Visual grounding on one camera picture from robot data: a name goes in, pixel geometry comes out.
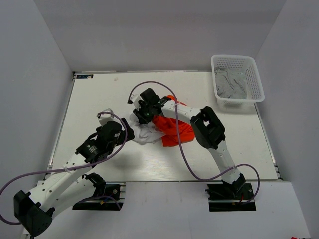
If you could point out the white plastic basket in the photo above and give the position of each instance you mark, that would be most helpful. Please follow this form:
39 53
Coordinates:
247 65

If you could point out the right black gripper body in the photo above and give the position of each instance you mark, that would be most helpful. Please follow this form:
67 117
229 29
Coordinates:
145 112

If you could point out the white t shirt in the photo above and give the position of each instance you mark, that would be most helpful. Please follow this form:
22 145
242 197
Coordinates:
144 133

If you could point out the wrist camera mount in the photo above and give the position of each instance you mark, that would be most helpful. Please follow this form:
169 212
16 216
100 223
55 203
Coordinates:
105 117
134 100

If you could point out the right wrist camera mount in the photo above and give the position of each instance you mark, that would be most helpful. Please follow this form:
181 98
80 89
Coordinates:
134 100

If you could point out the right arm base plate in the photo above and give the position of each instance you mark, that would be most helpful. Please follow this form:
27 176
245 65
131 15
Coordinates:
222 200

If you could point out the grey t shirt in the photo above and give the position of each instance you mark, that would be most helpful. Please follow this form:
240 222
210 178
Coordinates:
230 83

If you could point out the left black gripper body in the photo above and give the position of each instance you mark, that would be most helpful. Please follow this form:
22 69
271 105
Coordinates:
118 142

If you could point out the orange t shirt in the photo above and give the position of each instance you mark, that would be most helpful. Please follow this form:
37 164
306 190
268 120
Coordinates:
168 126

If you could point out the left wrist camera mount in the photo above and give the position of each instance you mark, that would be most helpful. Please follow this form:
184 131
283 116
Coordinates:
105 117

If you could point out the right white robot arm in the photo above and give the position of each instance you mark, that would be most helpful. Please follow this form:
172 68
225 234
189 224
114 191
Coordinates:
207 127

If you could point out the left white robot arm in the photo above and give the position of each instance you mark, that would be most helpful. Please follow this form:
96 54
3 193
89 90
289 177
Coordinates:
36 208

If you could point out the blue label sticker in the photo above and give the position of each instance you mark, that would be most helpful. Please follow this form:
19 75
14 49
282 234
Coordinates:
85 76

